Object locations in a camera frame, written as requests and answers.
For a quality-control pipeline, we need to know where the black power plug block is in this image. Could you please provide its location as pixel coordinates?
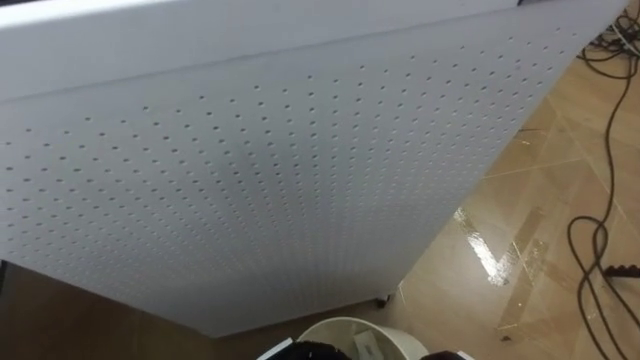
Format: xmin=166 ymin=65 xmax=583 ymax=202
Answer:
xmin=602 ymin=264 xmax=640 ymax=280

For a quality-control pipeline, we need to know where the white pegboard cabinet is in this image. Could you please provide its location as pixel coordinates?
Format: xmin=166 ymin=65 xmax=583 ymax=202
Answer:
xmin=0 ymin=0 xmax=630 ymax=339

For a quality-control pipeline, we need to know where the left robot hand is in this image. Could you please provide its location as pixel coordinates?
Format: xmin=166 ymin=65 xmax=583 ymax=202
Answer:
xmin=256 ymin=337 xmax=353 ymax=360

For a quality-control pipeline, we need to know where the long black floor cable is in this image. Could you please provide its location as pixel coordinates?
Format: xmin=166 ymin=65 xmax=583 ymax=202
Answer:
xmin=566 ymin=49 xmax=640 ymax=360

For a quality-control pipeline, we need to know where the white floor cable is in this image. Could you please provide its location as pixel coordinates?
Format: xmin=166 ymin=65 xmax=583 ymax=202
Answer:
xmin=610 ymin=23 xmax=640 ymax=57

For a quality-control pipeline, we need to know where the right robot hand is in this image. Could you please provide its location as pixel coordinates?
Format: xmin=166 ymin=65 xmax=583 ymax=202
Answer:
xmin=418 ymin=350 xmax=476 ymax=360

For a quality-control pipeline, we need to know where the white round waste bin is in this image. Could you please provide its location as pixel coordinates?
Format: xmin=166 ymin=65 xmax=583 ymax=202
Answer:
xmin=296 ymin=316 xmax=430 ymax=360

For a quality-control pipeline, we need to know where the tangled black floor cable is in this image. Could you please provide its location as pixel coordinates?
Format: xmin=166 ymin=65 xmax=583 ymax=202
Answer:
xmin=576 ymin=8 xmax=640 ymax=81

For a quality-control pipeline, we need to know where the white paper scrap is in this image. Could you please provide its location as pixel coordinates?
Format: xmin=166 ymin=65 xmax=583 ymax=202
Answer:
xmin=351 ymin=329 xmax=387 ymax=360

